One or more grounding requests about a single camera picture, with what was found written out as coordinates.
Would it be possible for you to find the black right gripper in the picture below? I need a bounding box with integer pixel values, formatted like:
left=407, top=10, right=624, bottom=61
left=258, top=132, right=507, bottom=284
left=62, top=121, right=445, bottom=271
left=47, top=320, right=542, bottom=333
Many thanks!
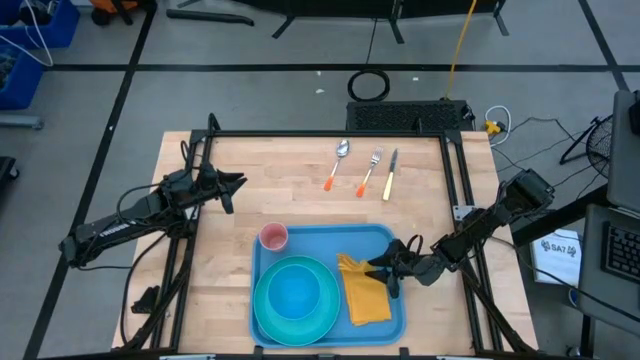
left=368, top=239, right=446, bottom=300

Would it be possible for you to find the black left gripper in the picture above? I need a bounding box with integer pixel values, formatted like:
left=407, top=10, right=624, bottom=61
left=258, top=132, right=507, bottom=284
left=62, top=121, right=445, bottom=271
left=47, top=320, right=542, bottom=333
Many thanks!
left=192, top=160, right=249, bottom=216

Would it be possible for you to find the yellow cloth napkin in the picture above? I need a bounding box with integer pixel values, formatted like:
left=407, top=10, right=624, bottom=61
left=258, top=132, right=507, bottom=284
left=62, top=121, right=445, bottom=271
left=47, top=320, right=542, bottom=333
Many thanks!
left=336, top=253, right=393, bottom=327

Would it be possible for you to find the pink plastic cup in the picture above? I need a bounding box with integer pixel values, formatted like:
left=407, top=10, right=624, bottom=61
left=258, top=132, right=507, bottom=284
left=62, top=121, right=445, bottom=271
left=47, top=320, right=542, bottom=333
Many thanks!
left=258, top=222, right=290, bottom=253

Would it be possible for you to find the knife with cream handle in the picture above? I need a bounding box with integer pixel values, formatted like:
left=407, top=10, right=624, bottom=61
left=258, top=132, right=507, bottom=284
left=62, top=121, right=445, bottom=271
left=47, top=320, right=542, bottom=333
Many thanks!
left=382, top=148, right=400, bottom=202

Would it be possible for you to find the fork with orange handle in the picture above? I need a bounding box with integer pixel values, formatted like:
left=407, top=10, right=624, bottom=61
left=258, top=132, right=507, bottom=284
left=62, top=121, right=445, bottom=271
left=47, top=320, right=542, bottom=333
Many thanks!
left=355, top=145, right=385, bottom=199

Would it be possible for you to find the blue plastic bowl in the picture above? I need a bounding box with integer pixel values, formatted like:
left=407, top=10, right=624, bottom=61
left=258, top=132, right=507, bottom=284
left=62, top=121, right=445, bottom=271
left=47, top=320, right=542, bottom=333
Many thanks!
left=266, top=263, right=323, bottom=321

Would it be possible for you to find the spoon with orange handle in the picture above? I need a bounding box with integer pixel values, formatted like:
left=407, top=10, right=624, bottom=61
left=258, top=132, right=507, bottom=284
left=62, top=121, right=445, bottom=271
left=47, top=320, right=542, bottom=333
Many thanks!
left=323, top=138, right=351, bottom=193

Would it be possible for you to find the teal plastic plate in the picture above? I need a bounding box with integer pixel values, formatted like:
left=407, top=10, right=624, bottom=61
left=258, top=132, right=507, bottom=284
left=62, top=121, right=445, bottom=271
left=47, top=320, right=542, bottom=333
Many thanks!
left=252, top=254, right=342, bottom=347

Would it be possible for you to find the blue plastic tray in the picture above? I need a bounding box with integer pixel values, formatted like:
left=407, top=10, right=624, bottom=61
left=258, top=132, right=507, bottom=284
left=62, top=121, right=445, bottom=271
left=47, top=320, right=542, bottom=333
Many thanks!
left=248, top=222, right=408, bottom=349

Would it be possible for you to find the black perforated box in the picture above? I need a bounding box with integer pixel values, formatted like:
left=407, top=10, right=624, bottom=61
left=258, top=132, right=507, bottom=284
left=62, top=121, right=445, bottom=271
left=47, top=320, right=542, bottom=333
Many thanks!
left=345, top=99, right=474, bottom=133

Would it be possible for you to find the black floor bar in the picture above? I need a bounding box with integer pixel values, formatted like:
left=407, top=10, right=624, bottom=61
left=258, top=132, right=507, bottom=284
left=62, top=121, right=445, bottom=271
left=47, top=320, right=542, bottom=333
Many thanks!
left=165, top=8, right=256, bottom=28

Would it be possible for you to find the white printed paper sheet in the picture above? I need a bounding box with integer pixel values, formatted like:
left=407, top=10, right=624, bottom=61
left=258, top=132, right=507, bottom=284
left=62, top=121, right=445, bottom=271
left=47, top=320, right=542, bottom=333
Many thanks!
left=529, top=228, right=584, bottom=288

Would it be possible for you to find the black partition screen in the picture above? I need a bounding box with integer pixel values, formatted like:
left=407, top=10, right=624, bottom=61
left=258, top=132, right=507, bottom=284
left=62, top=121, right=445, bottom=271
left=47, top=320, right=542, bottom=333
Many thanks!
left=234, top=0, right=510, bottom=45

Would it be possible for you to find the blue storage bin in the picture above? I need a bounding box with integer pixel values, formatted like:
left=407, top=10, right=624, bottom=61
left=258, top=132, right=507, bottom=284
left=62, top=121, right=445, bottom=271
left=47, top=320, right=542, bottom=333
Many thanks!
left=0, top=44, right=45, bottom=112
left=0, top=0, right=81, bottom=50

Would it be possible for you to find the black keyboard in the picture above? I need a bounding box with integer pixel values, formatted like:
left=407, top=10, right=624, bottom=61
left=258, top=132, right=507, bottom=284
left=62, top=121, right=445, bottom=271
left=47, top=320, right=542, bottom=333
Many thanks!
left=600, top=221, right=640, bottom=285

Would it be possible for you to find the grey side desk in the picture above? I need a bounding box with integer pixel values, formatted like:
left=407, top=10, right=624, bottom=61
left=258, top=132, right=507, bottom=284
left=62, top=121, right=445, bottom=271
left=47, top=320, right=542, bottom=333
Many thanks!
left=579, top=89, right=640, bottom=337

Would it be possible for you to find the black metal table frame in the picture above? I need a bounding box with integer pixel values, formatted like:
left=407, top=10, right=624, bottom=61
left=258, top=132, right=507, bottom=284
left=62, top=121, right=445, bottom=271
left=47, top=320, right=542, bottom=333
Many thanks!
left=112, top=112, right=541, bottom=360

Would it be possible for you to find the coiled black cable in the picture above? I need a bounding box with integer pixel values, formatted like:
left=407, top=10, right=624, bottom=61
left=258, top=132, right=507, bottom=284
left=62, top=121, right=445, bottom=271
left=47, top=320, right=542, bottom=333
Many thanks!
left=347, top=68, right=392, bottom=103

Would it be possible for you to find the black floor cable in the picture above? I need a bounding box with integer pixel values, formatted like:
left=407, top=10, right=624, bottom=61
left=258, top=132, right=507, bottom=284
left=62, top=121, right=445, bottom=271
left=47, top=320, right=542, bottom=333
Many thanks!
left=492, top=116, right=609, bottom=201

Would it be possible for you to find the white floor cable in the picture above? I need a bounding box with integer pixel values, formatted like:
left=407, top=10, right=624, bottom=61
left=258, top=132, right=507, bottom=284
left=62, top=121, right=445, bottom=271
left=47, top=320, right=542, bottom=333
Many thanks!
left=483, top=104, right=513, bottom=148

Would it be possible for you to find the yellow hanging cable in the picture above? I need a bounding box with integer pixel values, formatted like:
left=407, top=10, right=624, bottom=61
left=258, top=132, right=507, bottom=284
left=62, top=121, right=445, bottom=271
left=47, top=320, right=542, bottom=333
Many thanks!
left=444, top=0, right=479, bottom=101

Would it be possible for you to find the white bin cable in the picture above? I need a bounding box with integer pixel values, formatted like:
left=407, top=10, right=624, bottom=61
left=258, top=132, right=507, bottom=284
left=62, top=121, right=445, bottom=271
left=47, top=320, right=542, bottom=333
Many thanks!
left=0, top=0, right=55, bottom=68

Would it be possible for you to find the black wire fan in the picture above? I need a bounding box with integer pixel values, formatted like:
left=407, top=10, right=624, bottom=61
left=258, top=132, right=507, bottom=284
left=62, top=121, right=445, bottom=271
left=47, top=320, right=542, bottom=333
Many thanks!
left=559, top=113, right=616, bottom=180

